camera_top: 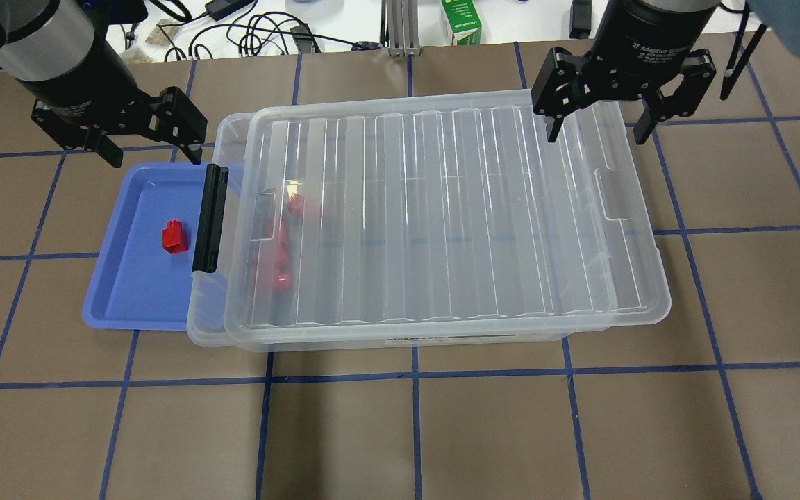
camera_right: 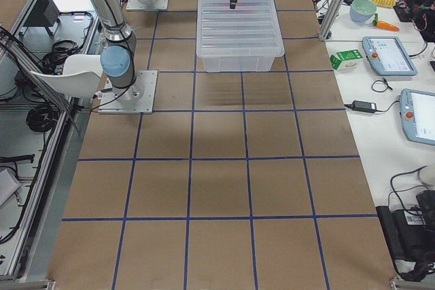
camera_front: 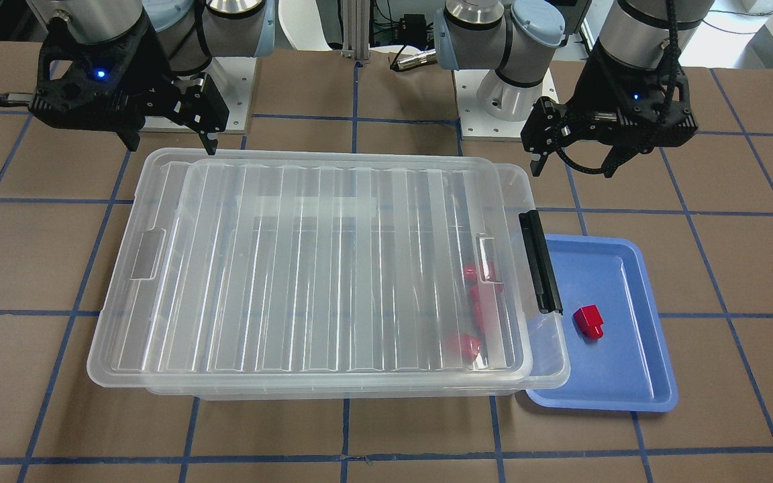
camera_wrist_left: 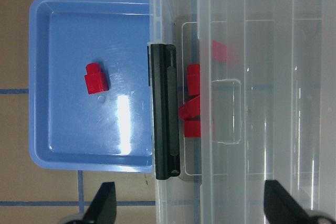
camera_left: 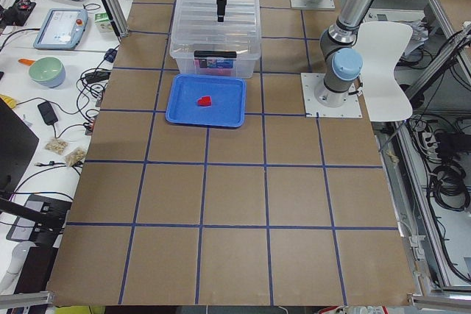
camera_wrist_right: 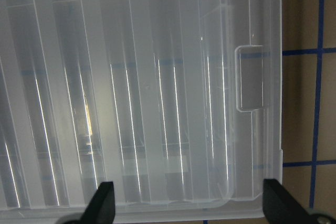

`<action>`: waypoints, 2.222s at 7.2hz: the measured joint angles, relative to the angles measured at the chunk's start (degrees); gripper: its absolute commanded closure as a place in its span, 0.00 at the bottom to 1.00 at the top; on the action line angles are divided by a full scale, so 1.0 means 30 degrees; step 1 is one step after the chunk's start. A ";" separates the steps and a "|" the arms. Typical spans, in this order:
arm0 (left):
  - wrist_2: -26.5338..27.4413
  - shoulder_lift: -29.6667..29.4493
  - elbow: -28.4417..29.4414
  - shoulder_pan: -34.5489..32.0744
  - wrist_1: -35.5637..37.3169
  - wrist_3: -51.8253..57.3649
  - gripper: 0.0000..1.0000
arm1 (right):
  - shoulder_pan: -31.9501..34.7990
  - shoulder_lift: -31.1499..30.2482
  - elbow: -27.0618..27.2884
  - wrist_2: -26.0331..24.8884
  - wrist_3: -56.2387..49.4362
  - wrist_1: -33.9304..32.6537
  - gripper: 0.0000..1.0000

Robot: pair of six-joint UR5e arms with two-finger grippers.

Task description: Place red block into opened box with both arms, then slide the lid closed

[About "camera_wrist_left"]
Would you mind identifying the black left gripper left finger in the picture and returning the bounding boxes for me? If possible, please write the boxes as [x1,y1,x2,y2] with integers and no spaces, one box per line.
[82,182,117,223]

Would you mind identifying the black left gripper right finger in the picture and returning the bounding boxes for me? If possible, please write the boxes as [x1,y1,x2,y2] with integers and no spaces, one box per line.
[264,180,310,223]

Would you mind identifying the red block from tray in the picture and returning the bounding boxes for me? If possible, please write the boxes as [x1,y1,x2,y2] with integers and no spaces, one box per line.
[85,62,109,94]

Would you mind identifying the clear plastic box lid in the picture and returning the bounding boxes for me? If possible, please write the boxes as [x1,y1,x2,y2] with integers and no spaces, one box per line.
[196,0,336,224]

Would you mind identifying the red block low in box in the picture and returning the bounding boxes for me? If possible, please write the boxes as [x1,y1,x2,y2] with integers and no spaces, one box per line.
[184,119,215,138]

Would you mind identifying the red block tilted in box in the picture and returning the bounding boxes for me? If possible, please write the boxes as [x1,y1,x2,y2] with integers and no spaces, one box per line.
[178,95,201,120]

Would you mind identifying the clear plastic storage box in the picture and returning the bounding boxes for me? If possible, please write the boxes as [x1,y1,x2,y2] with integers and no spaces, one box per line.
[148,0,336,224]

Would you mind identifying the red block upright in box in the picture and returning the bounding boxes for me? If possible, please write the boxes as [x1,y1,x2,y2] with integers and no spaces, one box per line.
[187,63,201,96]

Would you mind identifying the red block far in box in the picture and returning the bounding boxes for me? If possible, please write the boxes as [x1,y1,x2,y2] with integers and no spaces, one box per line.
[212,40,227,63]

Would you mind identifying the blue plastic tray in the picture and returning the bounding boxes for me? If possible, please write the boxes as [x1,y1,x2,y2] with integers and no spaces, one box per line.
[29,0,152,173]

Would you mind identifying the black box latch handle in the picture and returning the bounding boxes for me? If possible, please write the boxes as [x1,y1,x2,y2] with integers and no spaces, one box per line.
[148,44,181,180]

